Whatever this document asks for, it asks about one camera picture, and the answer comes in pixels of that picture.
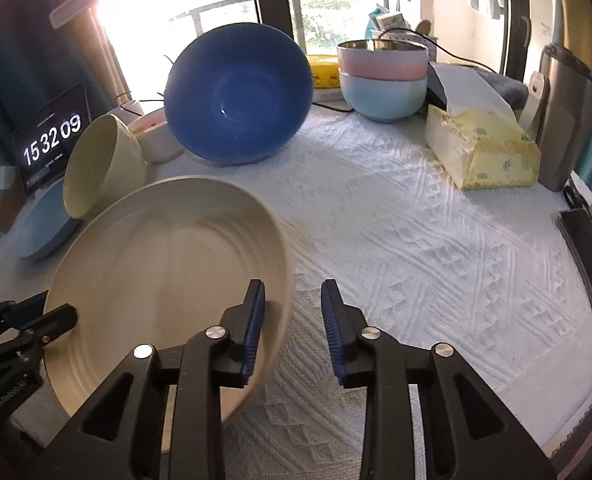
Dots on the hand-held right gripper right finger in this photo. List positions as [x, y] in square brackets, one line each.
[331, 320]

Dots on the yellow curtain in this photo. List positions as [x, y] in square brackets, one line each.
[93, 60]

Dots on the small white box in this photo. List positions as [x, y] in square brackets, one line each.
[5, 179]

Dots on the yellow-green bowl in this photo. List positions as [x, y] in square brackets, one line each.
[96, 170]

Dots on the yellow tissue pack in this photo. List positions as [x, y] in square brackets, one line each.
[495, 160]

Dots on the light blue plate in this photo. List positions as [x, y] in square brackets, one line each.
[46, 230]

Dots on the dark blue bowl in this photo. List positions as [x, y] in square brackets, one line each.
[236, 95]

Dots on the grey towel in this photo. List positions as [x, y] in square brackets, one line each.
[505, 87]

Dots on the white strawberry pattern bowl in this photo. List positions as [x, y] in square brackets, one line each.
[163, 145]

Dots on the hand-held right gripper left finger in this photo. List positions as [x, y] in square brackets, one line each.
[253, 320]

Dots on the light blue bowl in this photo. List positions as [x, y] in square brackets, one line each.
[380, 97]

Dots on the teal curtain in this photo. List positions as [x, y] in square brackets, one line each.
[16, 50]

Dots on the white desk lamp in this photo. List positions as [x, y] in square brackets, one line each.
[83, 2]

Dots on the tablet showing clock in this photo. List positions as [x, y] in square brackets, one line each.
[51, 135]

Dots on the yellow wipes packet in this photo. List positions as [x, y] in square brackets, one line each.
[323, 72]

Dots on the pink bowl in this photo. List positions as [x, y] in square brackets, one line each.
[375, 67]

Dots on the cardboard box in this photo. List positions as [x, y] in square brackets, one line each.
[1, 215]

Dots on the blue pack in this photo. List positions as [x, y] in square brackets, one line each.
[375, 17]

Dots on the beige plate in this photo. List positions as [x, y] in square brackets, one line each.
[166, 260]

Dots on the flat white box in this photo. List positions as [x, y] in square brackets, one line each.
[326, 95]

